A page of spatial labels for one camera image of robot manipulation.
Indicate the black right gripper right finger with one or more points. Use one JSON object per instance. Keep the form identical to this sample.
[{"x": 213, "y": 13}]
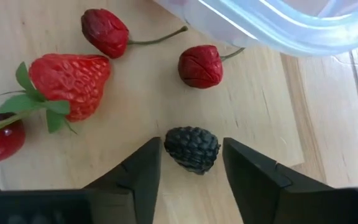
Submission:
[{"x": 253, "y": 186}]

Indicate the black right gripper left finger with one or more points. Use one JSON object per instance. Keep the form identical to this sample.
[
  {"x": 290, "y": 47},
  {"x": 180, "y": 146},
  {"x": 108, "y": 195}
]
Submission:
[{"x": 135, "y": 186}]

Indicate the black toy blackberry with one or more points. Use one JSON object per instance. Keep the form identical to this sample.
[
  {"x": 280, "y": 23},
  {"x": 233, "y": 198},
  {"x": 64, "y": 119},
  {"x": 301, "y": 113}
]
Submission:
[{"x": 193, "y": 149}]

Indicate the red toy strawberry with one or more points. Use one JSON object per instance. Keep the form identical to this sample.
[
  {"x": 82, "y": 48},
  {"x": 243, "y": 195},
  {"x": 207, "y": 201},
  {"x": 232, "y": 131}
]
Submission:
[{"x": 73, "y": 84}]

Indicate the red toy cherry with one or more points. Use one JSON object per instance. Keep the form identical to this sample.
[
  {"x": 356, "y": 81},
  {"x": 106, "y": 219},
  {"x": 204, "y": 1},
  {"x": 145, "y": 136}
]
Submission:
[
  {"x": 2, "y": 143},
  {"x": 200, "y": 67},
  {"x": 104, "y": 32}
]

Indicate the clear plastic tupperware container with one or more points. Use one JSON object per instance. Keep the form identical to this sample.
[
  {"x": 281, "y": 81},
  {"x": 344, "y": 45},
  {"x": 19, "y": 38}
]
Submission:
[{"x": 291, "y": 31}]

